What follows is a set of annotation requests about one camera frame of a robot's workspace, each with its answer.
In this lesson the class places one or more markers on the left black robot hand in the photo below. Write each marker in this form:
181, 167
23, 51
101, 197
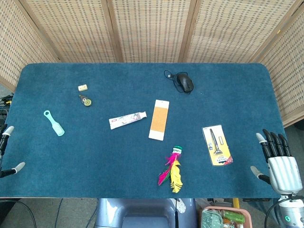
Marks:
4, 140

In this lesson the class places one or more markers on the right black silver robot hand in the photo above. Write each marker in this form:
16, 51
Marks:
283, 172

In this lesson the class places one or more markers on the pink yellow feather shuttlecock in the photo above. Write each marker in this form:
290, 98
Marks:
175, 168

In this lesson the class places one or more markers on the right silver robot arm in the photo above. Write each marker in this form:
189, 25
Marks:
293, 210

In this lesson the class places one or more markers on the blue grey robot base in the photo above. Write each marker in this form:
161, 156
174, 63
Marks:
142, 213

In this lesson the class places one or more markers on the yellow packaged tool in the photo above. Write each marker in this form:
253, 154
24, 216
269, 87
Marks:
217, 145

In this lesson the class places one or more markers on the teal plastic brush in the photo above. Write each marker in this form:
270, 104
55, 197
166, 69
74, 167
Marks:
54, 123

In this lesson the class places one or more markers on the pink plastic basket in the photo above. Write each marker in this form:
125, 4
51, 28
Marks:
248, 221

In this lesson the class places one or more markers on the green bottle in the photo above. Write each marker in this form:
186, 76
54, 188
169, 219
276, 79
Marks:
234, 216

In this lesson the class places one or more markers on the dark green correction tape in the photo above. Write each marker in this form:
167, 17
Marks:
86, 101

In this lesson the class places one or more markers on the cream yellow eraser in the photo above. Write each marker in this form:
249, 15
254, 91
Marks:
83, 88

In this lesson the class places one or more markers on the blue carpet table cover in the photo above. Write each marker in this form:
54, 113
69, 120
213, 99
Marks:
107, 161

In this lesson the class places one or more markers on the white toothpaste tube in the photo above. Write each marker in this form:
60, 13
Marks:
127, 120

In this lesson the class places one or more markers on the black computer mouse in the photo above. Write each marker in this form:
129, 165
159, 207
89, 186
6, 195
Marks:
185, 82

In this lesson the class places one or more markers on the white card with orange sandpaper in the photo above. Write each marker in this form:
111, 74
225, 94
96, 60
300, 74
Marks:
159, 120

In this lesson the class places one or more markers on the woven bamboo folding screen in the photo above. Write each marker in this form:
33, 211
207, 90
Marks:
152, 31

